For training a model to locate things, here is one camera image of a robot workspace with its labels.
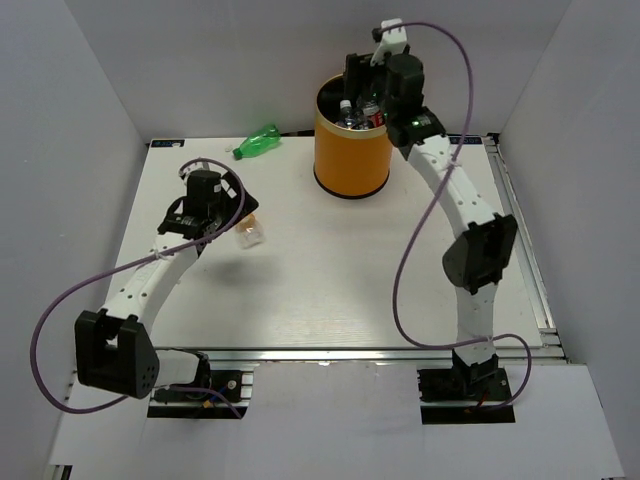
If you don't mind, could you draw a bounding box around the red label clear bottle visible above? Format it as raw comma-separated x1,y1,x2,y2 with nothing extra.
362,100,385,128

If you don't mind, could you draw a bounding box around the orange cap clear bottle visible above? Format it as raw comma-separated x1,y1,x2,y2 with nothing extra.
234,214,265,249

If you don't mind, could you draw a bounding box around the green plastic bottle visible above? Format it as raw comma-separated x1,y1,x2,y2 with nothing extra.
232,124,281,160

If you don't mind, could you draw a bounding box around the blue cap clear bottle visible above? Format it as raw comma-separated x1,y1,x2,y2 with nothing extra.
336,99,367,130

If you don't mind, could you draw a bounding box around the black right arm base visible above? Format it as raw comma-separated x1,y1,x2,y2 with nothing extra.
418,368,516,425

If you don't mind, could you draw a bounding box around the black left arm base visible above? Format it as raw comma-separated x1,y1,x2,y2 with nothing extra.
147,348,253,420

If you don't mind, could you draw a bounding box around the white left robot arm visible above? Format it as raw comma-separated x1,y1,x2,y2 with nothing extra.
74,169,259,399

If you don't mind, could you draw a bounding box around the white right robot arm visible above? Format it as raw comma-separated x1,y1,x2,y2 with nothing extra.
343,53,518,399

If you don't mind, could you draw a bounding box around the orange cylindrical bin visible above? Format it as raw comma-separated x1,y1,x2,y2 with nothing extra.
313,74,392,200

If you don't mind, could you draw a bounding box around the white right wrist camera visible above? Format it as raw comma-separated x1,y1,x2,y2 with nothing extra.
370,18,408,66

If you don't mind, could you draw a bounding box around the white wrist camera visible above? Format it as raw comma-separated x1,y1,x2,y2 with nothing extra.
178,158,209,181
370,18,408,66

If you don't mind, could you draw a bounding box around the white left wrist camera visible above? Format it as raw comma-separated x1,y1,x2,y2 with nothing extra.
178,158,209,181

